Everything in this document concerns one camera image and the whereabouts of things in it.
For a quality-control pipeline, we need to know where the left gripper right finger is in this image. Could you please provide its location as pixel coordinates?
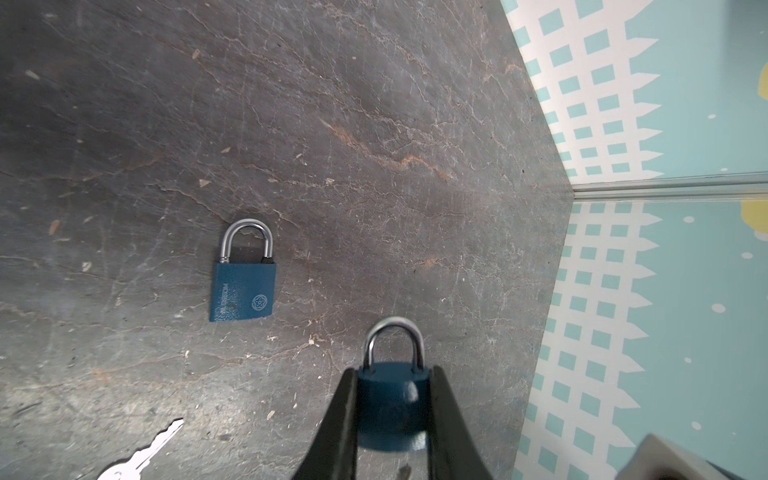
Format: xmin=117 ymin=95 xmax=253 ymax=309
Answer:
xmin=427 ymin=366 xmax=492 ymax=480

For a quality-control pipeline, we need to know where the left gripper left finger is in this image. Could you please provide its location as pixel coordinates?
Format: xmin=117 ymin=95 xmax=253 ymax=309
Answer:
xmin=292 ymin=368 xmax=358 ymax=480

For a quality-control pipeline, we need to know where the blue padlock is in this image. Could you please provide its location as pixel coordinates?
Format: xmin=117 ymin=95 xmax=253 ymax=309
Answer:
xmin=357 ymin=316 xmax=429 ymax=452
xmin=209 ymin=218 xmax=277 ymax=323

